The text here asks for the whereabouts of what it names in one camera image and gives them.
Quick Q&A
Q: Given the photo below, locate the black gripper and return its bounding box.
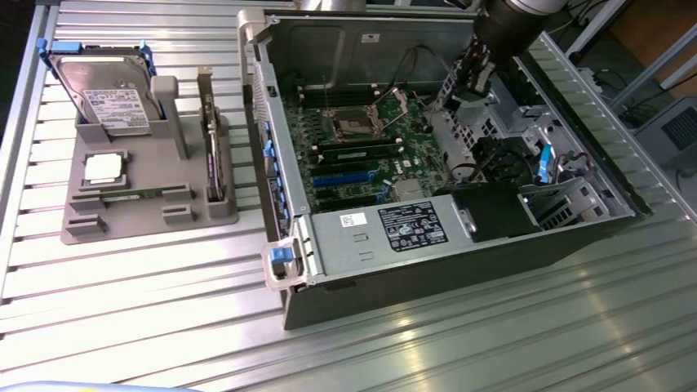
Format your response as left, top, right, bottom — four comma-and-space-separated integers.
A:
442, 37, 497, 112

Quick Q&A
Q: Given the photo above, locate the black RAM slot bank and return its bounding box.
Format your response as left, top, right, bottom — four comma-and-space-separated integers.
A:
297, 84, 373, 108

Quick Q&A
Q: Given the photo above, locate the installed RAM stick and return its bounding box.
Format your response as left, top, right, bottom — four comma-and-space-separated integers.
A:
317, 140, 399, 161

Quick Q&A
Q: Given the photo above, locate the green RAM stick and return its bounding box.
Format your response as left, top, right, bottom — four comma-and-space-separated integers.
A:
98, 188, 165, 202

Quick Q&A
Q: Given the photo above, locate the metal socket cover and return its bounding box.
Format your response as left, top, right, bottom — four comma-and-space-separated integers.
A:
366, 87, 407, 120

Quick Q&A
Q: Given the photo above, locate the metal disk bay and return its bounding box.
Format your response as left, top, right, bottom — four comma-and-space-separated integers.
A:
489, 104, 638, 224

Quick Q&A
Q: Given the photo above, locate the green motherboard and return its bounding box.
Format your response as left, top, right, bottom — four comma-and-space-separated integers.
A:
282, 83, 445, 214

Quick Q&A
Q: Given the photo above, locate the CPU socket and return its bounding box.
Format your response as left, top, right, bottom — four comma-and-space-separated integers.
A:
325, 109, 394, 145

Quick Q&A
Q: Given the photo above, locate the blue expansion slot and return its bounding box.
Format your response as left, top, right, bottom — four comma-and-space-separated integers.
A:
310, 168, 378, 187

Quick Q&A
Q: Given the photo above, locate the black expansion slot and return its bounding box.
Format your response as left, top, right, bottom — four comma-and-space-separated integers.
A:
313, 191, 382, 212

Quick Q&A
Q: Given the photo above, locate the grey computer tower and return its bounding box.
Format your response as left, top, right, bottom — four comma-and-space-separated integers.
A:
633, 95, 697, 175

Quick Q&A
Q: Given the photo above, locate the grey power supply unit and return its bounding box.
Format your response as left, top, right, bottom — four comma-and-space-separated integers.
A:
301, 193, 482, 277

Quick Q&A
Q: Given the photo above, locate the graphics card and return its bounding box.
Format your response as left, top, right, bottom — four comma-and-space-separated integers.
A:
194, 66, 229, 203

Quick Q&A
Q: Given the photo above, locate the open black PC case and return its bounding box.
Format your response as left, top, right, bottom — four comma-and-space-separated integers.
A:
235, 7, 654, 332

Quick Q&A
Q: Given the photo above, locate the hard disk with blue carrier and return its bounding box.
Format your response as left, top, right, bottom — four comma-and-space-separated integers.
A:
36, 38, 165, 138

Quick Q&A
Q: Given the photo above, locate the grey parts rack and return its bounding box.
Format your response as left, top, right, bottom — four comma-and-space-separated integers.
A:
61, 74, 241, 247

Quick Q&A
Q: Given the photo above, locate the silver CPU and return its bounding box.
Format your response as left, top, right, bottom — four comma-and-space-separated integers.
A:
81, 153, 130, 184

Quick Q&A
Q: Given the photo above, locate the light blue object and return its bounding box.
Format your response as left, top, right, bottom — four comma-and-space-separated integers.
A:
0, 380, 118, 392

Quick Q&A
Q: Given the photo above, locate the blue disk wire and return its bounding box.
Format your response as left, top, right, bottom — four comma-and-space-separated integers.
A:
534, 143, 555, 185

